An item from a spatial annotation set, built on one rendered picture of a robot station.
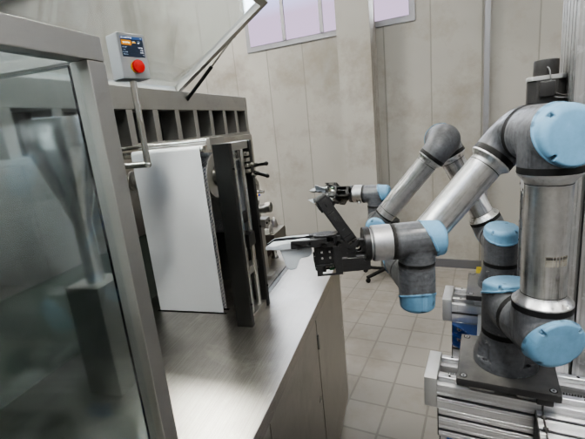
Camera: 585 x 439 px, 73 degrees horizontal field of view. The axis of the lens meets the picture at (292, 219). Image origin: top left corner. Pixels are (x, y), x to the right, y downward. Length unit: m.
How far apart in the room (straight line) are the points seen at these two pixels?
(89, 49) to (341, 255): 0.54
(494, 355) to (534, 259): 0.32
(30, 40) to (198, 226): 0.85
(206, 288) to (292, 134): 3.10
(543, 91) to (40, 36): 1.10
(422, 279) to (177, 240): 0.78
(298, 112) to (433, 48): 1.39
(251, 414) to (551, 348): 0.63
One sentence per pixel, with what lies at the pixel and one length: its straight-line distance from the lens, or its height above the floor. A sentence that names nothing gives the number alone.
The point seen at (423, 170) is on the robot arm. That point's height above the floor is 1.27.
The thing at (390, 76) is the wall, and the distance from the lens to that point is 3.92.
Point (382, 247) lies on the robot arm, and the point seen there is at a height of 1.22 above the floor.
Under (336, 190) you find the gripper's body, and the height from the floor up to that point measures 1.19.
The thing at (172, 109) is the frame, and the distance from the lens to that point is 1.75.
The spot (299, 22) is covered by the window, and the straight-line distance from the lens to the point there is 4.25.
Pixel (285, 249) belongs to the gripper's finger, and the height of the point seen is 1.23.
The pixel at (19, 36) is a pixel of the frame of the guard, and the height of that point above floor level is 1.58.
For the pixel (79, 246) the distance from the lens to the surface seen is 0.53.
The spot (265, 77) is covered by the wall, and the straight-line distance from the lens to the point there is 4.39.
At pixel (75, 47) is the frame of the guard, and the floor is 1.58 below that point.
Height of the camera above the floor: 1.47
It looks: 13 degrees down
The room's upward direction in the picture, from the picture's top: 6 degrees counter-clockwise
